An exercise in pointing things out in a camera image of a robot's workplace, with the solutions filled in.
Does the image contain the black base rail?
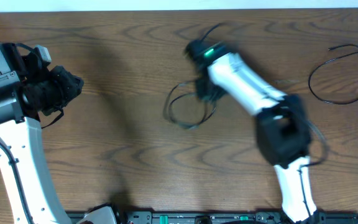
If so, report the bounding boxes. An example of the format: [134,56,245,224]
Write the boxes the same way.
[66,203,358,224]

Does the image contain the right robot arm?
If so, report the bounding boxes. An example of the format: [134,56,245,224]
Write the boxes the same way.
[185,39,329,223]

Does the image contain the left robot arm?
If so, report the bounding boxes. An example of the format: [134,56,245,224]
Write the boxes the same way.
[0,43,118,223]

